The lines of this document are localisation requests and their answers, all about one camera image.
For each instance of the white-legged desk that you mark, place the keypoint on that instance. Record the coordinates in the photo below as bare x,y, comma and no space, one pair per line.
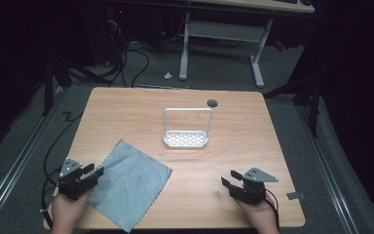
224,31

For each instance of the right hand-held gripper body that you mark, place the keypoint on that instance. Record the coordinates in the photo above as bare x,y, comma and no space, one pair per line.
251,191

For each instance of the person's left hand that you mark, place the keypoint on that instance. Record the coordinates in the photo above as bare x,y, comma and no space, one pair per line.
66,213

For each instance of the dark round table grommet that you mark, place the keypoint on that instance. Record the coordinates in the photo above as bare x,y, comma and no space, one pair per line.
212,103

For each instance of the crumpled white paper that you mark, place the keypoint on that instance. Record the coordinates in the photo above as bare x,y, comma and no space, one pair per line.
168,75

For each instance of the black keyboard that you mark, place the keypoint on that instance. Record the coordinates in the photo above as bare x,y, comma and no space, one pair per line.
285,1

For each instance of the metal floor rail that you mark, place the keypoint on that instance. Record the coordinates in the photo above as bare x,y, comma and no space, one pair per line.
15,170
325,169

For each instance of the blue-grey cloth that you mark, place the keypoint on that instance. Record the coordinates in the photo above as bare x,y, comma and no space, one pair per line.
131,185

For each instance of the black computer mouse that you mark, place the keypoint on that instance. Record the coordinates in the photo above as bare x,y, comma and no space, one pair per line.
306,2

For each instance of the person's right hand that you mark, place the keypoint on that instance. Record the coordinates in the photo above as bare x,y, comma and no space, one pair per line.
262,217

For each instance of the black metal stand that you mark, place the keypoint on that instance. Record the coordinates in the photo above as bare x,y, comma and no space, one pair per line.
48,87
314,107

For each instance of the grey tape strip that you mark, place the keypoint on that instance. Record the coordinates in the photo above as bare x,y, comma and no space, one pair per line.
295,195

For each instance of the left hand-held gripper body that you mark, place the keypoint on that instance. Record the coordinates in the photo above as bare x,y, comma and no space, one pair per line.
69,185

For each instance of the dark computer tower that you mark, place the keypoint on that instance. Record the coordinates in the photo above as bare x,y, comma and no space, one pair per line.
115,26

